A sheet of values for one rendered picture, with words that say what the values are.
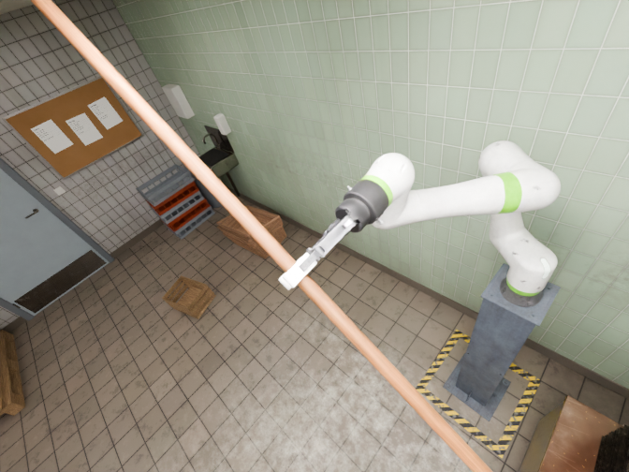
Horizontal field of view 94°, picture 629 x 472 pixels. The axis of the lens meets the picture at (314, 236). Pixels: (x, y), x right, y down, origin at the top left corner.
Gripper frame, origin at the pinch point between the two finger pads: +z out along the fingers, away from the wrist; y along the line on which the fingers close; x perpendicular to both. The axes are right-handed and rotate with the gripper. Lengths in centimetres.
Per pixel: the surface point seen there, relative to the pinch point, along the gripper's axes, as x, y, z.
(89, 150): 254, 311, -15
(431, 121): 2, 48, -124
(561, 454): -146, 56, -46
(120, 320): 80, 334, 85
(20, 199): 248, 319, 70
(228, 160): 134, 269, -117
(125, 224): 189, 388, 11
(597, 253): -98, 31, -122
